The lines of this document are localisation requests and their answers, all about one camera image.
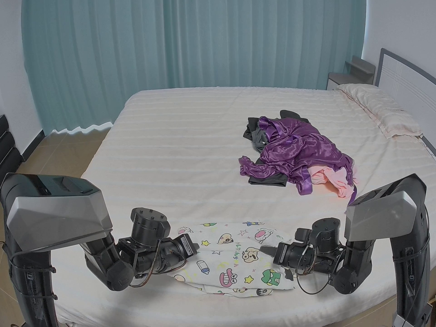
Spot bed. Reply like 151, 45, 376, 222
50, 48, 436, 327

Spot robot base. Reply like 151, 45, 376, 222
392, 310, 415, 327

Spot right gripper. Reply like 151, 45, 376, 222
275, 242, 309, 269

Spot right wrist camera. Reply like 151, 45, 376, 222
294, 228, 313, 245

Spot white printed pyjama top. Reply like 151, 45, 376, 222
166, 220, 296, 297

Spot blue-green curtain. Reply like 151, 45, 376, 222
21, 0, 369, 136

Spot grey white bedside table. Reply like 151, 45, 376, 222
327, 55, 376, 90

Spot cream pillow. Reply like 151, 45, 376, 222
335, 83, 424, 139

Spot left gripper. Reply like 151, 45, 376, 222
159, 234, 200, 273

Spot pile of clothes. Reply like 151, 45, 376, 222
238, 109, 360, 207

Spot black cable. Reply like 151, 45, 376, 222
295, 247, 335, 295

